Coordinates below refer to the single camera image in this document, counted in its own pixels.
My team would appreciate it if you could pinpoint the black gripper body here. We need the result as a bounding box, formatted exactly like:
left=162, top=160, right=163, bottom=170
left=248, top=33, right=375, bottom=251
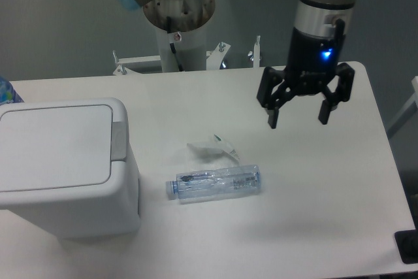
left=285, top=25, right=346, bottom=96

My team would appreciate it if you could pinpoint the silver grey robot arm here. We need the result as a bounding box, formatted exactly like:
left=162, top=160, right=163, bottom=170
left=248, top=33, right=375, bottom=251
left=118, top=0, right=355, bottom=128

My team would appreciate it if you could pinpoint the white furniture leg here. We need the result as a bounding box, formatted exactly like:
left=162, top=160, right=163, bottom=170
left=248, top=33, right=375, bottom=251
left=386, top=76, right=417, bottom=139

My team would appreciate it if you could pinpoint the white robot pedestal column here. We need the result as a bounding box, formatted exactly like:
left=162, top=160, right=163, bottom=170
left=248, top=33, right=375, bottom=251
left=155, top=26, right=206, bottom=73

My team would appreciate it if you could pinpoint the clear plastic wrapper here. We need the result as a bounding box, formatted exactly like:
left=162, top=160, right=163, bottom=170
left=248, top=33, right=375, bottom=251
left=186, top=134, right=240, bottom=165

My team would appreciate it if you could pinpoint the white push-lid trash can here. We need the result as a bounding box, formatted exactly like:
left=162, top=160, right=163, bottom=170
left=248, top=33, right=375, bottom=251
left=1, top=98, right=140, bottom=238

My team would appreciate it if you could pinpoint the blue patterned bottle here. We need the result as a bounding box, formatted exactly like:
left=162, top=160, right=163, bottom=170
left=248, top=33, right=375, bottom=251
left=0, top=76, right=24, bottom=105

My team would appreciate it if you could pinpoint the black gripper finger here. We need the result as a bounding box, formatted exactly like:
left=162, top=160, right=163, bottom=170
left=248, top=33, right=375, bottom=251
left=318, top=63, right=355, bottom=125
left=257, top=67, right=286, bottom=129

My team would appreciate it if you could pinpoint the white metal base frame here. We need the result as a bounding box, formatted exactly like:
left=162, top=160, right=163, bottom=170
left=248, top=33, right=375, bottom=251
left=112, top=35, right=262, bottom=76

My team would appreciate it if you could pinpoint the black device at table corner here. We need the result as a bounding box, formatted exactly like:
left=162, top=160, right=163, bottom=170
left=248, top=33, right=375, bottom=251
left=394, top=229, right=417, bottom=265

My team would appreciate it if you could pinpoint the clear plastic water bottle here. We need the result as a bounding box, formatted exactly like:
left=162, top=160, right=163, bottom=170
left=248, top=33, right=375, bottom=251
left=165, top=165, right=261, bottom=203

